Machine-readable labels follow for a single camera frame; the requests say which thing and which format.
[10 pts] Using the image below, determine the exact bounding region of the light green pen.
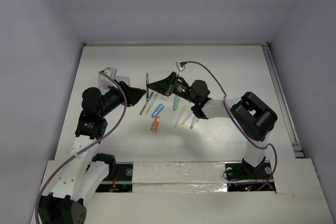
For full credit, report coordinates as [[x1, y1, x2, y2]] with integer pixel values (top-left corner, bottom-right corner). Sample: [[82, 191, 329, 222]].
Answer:
[[145, 93, 159, 116]]

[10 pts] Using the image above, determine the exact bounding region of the pink tipped white marker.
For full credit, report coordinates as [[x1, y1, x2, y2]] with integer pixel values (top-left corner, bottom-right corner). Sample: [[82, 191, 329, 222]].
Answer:
[[190, 116, 197, 130]]

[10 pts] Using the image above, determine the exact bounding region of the black pen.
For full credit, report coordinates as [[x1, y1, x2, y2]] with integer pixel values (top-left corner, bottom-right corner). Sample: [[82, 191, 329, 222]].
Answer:
[[139, 92, 154, 115]]

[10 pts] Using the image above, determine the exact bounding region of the white divided container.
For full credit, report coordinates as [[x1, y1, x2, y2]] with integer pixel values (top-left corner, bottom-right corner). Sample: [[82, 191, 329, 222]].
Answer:
[[98, 74, 130, 90]]

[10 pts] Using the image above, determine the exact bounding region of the blue correction tape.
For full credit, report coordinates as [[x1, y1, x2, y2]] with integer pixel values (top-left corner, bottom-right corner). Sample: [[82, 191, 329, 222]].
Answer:
[[151, 103, 164, 118]]

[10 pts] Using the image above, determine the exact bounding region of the white foam front board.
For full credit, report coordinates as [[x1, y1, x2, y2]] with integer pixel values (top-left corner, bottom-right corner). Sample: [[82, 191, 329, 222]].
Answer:
[[86, 159, 333, 223]]

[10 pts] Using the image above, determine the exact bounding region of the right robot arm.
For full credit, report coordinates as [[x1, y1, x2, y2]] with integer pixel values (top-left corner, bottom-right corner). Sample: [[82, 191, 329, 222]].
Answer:
[[146, 72, 278, 178]]

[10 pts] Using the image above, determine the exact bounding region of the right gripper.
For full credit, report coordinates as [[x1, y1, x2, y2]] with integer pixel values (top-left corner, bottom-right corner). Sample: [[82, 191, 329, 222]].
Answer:
[[148, 71, 197, 104]]

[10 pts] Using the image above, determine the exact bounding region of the yellow-green highlighter pen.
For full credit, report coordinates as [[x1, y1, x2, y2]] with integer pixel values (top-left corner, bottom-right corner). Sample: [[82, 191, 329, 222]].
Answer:
[[174, 105, 186, 128]]

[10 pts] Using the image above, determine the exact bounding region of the green ink pen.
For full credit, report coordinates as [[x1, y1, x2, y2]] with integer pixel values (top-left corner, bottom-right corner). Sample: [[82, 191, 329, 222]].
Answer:
[[146, 72, 150, 101]]

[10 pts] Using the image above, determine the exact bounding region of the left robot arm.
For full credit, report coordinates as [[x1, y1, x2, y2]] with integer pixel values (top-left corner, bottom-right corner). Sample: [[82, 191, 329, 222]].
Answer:
[[35, 81, 146, 223]]

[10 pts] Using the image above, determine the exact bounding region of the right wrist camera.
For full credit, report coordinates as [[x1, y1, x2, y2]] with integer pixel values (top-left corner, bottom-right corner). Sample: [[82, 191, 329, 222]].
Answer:
[[175, 60, 187, 76]]

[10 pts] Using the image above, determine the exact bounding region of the orange correction tape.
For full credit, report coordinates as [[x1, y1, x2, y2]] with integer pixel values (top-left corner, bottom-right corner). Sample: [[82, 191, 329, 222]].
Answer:
[[151, 116, 161, 133]]

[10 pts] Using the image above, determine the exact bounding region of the green correction tape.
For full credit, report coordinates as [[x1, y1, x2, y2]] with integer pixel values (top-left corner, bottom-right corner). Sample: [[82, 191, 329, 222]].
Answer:
[[172, 96, 180, 111]]

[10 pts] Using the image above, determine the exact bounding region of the yellow tipped marker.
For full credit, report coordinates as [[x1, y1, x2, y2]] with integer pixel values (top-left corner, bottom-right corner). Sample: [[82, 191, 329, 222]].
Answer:
[[181, 111, 193, 125]]

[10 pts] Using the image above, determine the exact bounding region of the aluminium side rail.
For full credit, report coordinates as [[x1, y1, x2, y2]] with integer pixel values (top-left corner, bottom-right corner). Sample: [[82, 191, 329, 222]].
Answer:
[[262, 44, 305, 158]]

